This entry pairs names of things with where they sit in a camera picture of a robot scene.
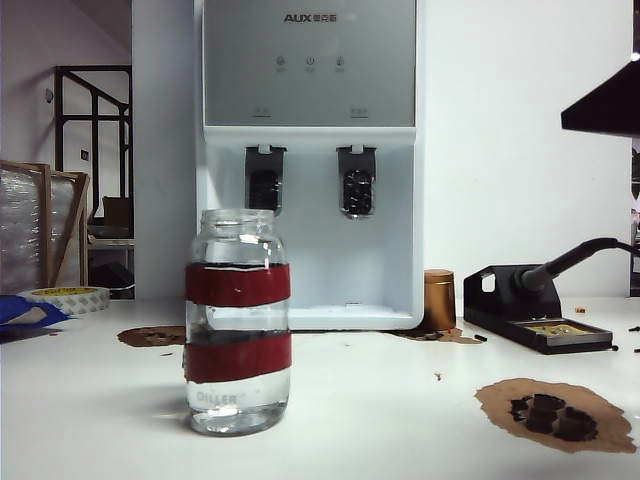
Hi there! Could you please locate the wooden frame with bubble wrap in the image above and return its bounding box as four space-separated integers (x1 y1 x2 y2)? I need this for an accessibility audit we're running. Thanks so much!
0 158 91 296

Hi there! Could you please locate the black soldering iron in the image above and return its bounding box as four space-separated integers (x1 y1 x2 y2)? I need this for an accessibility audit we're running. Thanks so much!
519 237 640 297

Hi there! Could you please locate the glass bottle with red bands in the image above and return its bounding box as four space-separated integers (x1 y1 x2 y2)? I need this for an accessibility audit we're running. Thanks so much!
183 208 294 437

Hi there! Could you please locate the brown patch with black scraps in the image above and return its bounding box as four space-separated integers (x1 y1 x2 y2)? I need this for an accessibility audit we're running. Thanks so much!
474 378 637 454

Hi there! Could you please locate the gold metal canister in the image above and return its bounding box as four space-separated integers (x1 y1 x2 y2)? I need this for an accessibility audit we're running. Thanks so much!
423 268 457 331

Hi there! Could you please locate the black soldering iron stand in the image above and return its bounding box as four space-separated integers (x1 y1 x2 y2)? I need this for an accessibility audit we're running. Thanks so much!
463 263 614 355

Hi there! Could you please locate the blue cloth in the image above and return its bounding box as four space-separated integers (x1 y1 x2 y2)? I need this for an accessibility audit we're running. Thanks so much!
0 294 81 331

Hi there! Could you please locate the grey dispenser tap lever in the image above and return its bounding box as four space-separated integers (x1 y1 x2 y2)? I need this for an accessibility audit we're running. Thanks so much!
243 144 290 214
335 144 377 221

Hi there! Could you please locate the brown cardboard box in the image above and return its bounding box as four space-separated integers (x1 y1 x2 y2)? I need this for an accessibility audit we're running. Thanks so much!
102 195 134 226

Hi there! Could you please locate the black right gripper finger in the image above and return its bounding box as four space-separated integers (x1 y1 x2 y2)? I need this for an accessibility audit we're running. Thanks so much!
559 63 635 137

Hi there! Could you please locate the white AUX water dispenser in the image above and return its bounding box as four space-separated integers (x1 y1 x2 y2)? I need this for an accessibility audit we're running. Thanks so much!
194 0 426 332

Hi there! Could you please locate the black metal frame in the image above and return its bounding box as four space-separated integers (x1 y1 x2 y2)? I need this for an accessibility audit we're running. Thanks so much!
53 64 134 226

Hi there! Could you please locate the white double-sided tape roll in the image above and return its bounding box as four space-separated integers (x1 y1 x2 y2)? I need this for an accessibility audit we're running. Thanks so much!
17 284 110 316

